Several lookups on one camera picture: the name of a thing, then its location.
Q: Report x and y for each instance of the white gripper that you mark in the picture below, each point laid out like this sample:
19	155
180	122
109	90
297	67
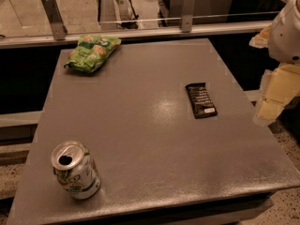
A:
286	42

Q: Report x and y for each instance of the green white 7up can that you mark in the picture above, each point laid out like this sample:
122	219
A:
75	169

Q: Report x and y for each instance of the green rice chip bag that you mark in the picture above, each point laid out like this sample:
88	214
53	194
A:
91	52

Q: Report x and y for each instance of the black snack bar wrapper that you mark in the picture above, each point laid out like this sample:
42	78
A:
201	103

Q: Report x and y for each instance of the right metal rail bracket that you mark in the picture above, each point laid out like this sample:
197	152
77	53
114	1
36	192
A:
187	15

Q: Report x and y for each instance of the metal rail bracket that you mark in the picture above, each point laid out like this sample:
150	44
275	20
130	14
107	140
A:
187	15
58	28

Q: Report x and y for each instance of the left metal rail bracket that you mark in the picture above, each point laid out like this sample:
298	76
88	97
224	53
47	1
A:
58	28

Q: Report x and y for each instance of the horizontal metal rail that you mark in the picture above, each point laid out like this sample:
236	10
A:
202	30

